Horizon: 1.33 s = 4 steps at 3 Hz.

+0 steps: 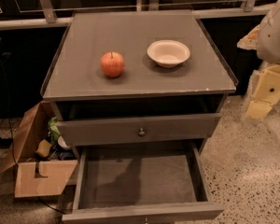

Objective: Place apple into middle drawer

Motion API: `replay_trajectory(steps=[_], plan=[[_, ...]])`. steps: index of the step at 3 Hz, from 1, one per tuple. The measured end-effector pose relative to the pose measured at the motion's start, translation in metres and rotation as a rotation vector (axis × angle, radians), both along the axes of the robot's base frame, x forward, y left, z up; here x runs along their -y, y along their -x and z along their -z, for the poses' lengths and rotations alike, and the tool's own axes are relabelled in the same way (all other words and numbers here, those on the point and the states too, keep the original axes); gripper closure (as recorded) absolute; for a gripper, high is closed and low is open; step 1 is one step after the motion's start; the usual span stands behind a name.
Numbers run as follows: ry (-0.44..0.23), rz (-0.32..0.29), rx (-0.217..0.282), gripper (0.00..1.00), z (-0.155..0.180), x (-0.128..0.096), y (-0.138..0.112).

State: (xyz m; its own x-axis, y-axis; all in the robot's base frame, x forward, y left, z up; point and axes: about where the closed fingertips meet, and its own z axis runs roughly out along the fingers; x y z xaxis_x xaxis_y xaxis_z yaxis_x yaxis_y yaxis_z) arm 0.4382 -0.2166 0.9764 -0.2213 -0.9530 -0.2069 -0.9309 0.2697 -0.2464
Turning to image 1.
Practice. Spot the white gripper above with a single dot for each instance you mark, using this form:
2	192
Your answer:
274	40

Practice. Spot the red apple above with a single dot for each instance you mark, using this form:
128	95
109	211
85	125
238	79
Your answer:
112	64

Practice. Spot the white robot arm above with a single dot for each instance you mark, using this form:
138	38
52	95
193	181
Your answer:
249	42

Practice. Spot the grey top drawer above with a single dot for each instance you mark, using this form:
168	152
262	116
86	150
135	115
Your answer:
137	130

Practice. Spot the grey drawer cabinet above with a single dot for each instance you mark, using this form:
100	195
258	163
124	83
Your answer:
77	88

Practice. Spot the round metal drawer knob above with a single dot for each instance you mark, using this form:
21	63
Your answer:
142	132

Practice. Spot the grey open middle drawer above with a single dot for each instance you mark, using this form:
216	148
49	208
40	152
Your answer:
148	183

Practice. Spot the white bowl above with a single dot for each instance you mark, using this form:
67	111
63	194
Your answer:
168	53

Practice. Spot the metal window railing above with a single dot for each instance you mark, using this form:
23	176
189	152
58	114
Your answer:
115	3

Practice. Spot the white cup in box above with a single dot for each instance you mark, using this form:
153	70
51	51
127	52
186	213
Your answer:
62	144

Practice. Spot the green packet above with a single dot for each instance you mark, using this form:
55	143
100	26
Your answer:
54	133

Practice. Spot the yellow sponge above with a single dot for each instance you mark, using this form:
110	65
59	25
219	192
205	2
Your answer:
43	149

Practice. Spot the brown cardboard box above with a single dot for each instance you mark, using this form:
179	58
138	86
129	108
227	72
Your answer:
36	176

